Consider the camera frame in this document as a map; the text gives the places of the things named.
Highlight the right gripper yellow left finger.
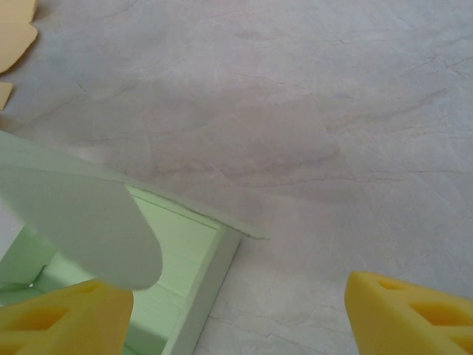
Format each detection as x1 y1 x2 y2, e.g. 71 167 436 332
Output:
0 279 135 355

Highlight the green paper box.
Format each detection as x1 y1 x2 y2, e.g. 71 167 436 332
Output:
0 129 270 355

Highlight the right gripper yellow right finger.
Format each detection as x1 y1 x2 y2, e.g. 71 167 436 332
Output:
344 271 473 355

